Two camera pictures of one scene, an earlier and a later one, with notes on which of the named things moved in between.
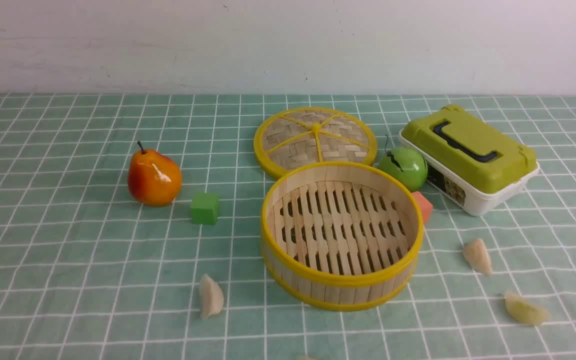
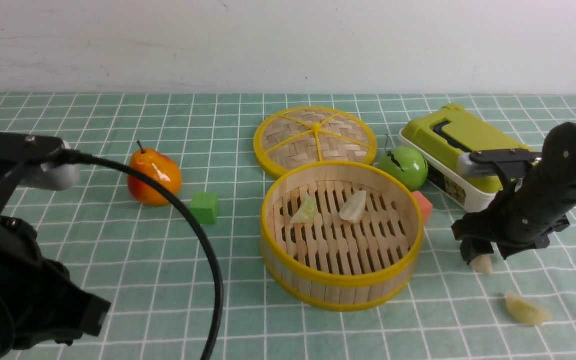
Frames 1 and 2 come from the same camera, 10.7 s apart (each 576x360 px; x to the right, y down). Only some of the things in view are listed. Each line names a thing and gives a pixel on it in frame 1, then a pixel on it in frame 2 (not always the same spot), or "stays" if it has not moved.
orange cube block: [425, 207] stays
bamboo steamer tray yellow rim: [341, 236] stays
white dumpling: [211, 297] to [354, 207]
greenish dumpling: [524, 312] stays
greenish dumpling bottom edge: [305, 357] to [308, 213]
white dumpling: [476, 254] stays
